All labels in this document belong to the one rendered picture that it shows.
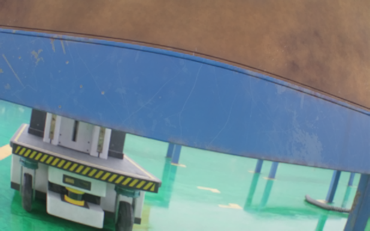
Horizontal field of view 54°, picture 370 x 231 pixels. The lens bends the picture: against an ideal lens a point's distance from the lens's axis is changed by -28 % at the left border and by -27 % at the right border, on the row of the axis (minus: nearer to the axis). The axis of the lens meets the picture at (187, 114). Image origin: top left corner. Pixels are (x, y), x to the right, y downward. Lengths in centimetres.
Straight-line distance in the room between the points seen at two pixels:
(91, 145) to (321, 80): 138
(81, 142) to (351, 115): 156
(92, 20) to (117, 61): 22
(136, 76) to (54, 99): 11
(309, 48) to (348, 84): 12
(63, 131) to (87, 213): 46
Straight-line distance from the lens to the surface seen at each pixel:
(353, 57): 86
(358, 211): 153
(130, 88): 53
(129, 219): 178
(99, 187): 170
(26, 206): 177
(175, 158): 590
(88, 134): 202
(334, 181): 437
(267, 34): 77
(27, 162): 174
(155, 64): 53
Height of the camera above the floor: 56
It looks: 1 degrees up
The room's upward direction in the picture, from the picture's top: 12 degrees clockwise
